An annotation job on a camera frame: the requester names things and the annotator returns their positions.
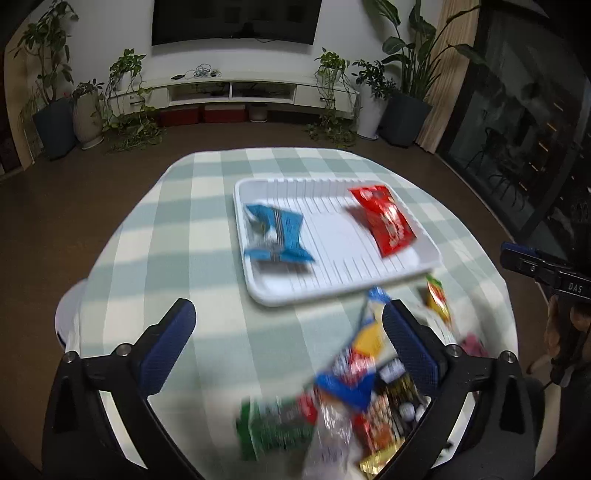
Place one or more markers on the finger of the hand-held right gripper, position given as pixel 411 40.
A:
pixel 519 258

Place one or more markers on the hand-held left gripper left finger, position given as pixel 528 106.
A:
pixel 168 350

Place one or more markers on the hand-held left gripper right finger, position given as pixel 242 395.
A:
pixel 411 350

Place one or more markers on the dark blue printed snack packet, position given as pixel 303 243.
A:
pixel 355 364

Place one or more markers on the pink snack packet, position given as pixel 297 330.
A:
pixel 473 345

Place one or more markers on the clear plastic snack packet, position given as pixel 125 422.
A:
pixel 330 434

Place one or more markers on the green snack packet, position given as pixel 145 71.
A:
pixel 272 427

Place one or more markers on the white plastic tray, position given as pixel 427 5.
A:
pixel 332 230

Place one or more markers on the person's right hand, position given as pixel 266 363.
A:
pixel 551 330

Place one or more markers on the orange snack packet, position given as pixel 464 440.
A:
pixel 436 297

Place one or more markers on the pile of mixed snack packets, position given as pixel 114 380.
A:
pixel 383 420

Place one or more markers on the glass sliding door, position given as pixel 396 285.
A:
pixel 508 138

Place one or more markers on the green checked tablecloth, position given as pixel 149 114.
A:
pixel 184 230

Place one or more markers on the red snack packet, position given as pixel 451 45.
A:
pixel 388 221

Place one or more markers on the light blue snack packet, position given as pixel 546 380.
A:
pixel 286 230

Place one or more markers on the beige striped curtain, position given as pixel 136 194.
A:
pixel 455 92

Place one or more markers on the large-leaf plant in dark pot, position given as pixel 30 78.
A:
pixel 406 120

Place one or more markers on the plant in white pot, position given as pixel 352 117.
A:
pixel 371 115

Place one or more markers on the red storage box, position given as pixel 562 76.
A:
pixel 224 113
pixel 179 116

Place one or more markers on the plant in beige pot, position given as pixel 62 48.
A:
pixel 87 120

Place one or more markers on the tall plant in blue pot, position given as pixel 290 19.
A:
pixel 55 129

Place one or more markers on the small white round pot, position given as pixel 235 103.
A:
pixel 258 113

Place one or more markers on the white television cabinet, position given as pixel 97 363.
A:
pixel 304 94

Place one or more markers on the trailing green plant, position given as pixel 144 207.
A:
pixel 127 64
pixel 330 62

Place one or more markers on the black television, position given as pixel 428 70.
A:
pixel 235 21

